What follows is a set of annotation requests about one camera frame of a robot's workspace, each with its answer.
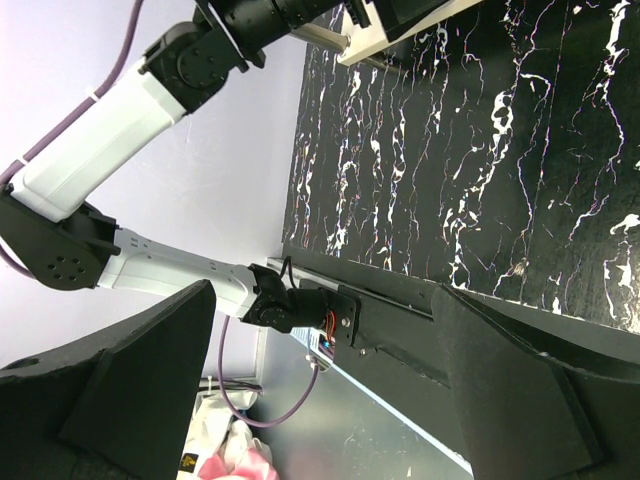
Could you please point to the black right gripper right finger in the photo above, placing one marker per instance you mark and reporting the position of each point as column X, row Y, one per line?
column 532, row 405

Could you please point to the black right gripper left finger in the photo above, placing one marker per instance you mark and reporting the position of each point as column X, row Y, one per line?
column 115, row 404

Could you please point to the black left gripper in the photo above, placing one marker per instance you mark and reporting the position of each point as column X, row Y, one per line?
column 240, row 30

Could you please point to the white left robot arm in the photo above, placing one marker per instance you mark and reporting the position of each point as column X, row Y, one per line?
column 51, row 233

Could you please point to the white two-tier shelf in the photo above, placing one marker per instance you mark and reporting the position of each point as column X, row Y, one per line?
column 356, row 44

